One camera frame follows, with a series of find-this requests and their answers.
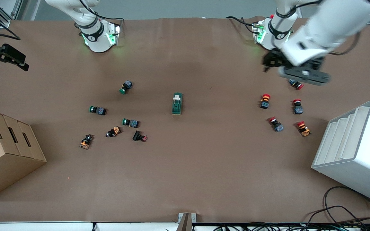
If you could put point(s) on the green push button switch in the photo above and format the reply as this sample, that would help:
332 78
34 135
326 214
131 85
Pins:
131 123
126 87
98 110

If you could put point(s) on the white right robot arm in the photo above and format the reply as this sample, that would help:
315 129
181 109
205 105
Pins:
96 38

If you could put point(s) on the grey aluminium frame profile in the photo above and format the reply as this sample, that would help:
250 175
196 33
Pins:
4 23

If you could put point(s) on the red mushroom button orange block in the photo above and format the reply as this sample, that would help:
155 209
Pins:
303 129

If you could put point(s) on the brown paper table cover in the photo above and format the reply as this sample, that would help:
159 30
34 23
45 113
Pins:
204 166

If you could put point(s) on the red mushroom button grey block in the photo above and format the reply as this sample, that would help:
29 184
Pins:
297 85
298 108
276 125

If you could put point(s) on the black switch with red end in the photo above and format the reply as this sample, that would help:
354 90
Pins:
138 135

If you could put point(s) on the grey metal bracket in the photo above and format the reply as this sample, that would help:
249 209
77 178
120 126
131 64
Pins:
186 221

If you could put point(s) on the black button orange block switch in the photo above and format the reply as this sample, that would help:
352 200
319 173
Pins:
86 141
113 131

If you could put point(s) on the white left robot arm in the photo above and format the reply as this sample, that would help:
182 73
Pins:
320 29

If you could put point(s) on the brown cardboard box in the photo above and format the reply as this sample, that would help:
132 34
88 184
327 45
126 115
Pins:
8 160

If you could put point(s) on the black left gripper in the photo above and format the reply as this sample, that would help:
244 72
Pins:
272 58

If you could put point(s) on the white table edge rail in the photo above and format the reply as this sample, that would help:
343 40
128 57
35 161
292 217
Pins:
43 226

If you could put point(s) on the white stepped storage rack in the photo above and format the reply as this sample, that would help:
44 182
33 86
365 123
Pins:
361 160

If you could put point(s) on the red mushroom button yellow collar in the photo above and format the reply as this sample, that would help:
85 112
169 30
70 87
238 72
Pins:
265 102

